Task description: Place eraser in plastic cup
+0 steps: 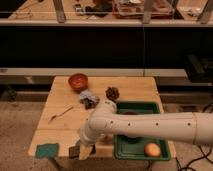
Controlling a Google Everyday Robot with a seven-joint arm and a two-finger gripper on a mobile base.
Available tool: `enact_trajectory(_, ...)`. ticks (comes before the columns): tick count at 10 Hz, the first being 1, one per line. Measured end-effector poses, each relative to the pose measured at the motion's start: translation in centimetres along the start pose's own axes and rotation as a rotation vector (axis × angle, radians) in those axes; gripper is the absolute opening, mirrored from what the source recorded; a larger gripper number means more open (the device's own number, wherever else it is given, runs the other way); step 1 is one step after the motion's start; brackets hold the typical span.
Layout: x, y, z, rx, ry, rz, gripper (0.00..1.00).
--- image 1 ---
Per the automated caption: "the orange bowl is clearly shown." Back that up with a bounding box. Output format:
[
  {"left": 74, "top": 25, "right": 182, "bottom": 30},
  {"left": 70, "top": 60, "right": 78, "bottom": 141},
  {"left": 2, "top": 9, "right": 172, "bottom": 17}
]
[{"left": 68, "top": 73, "right": 88, "bottom": 91}]

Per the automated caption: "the green plastic tray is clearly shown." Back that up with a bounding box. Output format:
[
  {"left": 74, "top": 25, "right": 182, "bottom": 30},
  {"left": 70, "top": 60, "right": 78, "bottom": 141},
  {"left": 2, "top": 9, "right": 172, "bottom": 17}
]
[{"left": 114, "top": 101, "right": 171, "bottom": 161}]

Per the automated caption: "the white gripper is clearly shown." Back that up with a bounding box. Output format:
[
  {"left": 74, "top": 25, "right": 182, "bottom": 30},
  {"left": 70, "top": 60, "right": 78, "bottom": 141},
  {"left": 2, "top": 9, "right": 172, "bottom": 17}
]
[{"left": 79, "top": 124, "right": 100, "bottom": 160}]

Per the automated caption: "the brown pine cone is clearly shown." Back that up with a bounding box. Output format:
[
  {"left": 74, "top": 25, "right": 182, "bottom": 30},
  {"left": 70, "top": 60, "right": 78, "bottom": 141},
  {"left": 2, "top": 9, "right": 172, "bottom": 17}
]
[{"left": 106, "top": 87, "right": 120, "bottom": 101}]

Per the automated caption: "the wooden table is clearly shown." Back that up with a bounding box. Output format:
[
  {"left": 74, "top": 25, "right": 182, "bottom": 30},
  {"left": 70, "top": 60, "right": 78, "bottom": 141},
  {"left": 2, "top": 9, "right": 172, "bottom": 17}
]
[{"left": 27, "top": 75, "right": 178, "bottom": 171}]

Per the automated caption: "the black eraser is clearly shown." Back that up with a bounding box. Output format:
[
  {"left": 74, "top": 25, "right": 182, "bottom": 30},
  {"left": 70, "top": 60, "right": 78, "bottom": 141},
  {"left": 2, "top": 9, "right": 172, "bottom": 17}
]
[{"left": 69, "top": 145, "right": 96, "bottom": 160}]

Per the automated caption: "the green sponge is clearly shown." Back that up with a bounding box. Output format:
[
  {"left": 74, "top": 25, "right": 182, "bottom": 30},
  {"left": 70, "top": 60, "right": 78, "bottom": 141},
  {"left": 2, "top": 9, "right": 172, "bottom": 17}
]
[{"left": 35, "top": 143, "right": 59, "bottom": 159}]

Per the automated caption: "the dark red bowl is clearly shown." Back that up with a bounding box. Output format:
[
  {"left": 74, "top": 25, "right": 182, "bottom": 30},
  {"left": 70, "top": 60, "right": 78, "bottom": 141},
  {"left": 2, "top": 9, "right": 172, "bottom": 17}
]
[{"left": 119, "top": 111, "right": 141, "bottom": 144}]

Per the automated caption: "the black cable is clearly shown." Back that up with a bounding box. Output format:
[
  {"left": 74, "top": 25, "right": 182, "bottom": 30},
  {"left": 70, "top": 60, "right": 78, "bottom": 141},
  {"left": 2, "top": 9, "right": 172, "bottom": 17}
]
[{"left": 174, "top": 103, "right": 213, "bottom": 171}]

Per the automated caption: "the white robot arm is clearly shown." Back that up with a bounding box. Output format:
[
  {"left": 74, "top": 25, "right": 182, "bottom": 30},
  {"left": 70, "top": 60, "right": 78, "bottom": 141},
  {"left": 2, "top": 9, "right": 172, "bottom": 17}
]
[{"left": 79, "top": 100, "right": 213, "bottom": 160}]

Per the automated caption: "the red yellow apple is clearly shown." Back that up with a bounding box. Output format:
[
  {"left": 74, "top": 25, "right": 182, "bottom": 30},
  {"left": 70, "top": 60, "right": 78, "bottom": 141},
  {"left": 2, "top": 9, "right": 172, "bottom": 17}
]
[{"left": 144, "top": 143, "right": 161, "bottom": 157}]

